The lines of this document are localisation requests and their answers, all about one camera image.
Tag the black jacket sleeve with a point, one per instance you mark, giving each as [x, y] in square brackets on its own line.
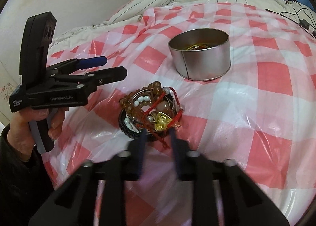
[25, 185]

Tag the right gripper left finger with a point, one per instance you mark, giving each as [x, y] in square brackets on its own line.
[73, 203]

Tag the person's left hand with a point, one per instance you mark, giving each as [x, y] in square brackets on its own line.
[19, 135]

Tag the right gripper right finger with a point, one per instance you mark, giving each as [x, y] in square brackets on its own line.
[223, 194]

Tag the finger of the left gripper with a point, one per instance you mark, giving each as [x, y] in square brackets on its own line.
[92, 80]
[80, 64]

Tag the gold ingot charm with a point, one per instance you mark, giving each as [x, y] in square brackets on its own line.
[162, 121]

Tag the pink checkered plastic tablecloth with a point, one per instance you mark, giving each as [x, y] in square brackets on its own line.
[261, 113]

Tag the gold bangle in tin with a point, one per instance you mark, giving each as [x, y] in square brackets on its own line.
[198, 46]

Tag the round silver metal tin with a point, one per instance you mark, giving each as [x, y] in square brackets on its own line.
[201, 65]

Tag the silver bangle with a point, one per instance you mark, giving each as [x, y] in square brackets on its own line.
[139, 101]

